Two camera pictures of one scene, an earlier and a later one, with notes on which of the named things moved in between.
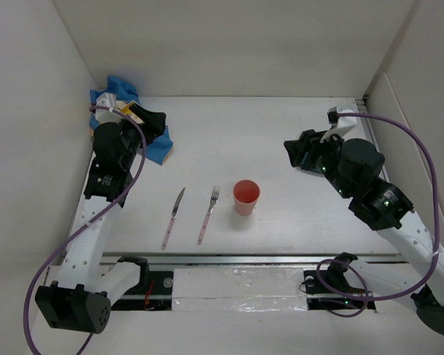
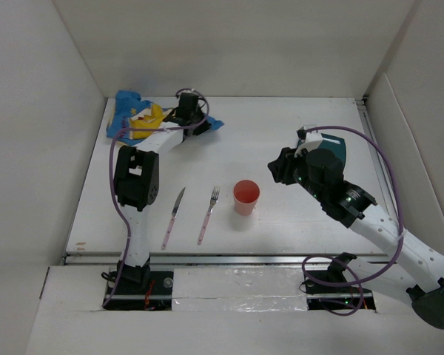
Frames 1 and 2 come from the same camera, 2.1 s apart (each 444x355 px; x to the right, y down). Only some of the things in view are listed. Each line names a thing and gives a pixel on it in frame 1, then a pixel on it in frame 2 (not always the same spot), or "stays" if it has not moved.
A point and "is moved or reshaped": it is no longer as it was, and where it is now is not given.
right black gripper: (309, 141) → (282, 166)
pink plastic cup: (246, 193) stays
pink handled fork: (214, 195) stays
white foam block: (238, 289) stays
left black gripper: (152, 123) → (206, 126)
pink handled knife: (167, 234) stays
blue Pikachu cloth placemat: (156, 151) is moved or reshaped
